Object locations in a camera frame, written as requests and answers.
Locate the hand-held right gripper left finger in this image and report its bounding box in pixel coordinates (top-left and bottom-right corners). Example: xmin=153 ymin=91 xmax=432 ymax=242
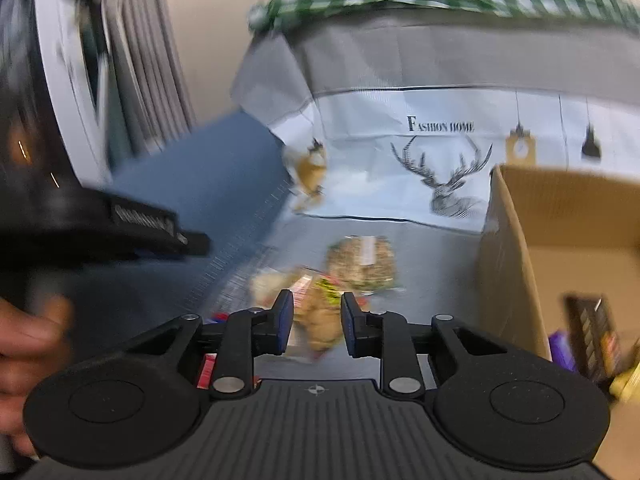
xmin=122 ymin=289 xmax=296 ymax=401

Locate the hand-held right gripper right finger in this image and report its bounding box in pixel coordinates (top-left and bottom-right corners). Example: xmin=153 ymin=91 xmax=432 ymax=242
xmin=340 ymin=292 xmax=507 ymax=399

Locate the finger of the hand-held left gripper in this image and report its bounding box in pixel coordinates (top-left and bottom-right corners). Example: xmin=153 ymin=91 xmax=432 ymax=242
xmin=105 ymin=192 xmax=212 ymax=260

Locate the golden snack packet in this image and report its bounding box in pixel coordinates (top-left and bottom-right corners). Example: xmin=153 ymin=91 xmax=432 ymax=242
xmin=295 ymin=275 xmax=371 ymax=361

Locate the brown cardboard box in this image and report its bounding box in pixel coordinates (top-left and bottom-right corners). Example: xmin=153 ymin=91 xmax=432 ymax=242
xmin=475 ymin=162 xmax=640 ymax=480

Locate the person's left hand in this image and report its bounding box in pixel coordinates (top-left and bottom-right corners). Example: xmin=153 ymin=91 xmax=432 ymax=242
xmin=0 ymin=294 xmax=77 ymax=457

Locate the pale snack packet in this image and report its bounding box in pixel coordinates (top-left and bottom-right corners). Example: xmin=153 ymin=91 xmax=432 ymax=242
xmin=250 ymin=267 xmax=301 ymax=311

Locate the speckled bread packet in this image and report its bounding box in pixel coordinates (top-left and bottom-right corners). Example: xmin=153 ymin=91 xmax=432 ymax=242
xmin=325 ymin=236 xmax=401 ymax=295

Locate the blue cushion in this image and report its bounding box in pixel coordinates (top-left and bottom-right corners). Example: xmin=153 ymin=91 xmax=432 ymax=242
xmin=70 ymin=110 xmax=292 ymax=346

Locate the red white snack packet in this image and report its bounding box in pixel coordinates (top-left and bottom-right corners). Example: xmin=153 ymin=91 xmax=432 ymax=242
xmin=197 ymin=310 xmax=261 ymax=391

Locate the grey curtain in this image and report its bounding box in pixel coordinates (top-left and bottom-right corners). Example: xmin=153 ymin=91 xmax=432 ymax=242
xmin=102 ymin=0 xmax=197 ymax=158

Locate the grey printed bedsheet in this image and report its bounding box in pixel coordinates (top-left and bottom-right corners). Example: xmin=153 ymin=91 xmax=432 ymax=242
xmin=230 ymin=7 xmax=640 ymax=361

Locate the purple snack packet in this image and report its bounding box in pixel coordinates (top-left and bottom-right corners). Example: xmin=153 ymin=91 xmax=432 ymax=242
xmin=547 ymin=330 xmax=581 ymax=372

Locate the dark brown snack packet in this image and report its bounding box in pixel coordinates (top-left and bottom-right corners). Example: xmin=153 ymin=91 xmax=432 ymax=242
xmin=565 ymin=294 xmax=626 ymax=386

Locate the yellow snack packet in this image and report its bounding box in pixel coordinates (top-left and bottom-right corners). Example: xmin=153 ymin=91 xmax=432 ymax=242
xmin=609 ymin=360 xmax=640 ymax=403

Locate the white frame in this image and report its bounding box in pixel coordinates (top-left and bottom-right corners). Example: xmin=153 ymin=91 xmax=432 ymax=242
xmin=32 ymin=0 xmax=115 ymax=186

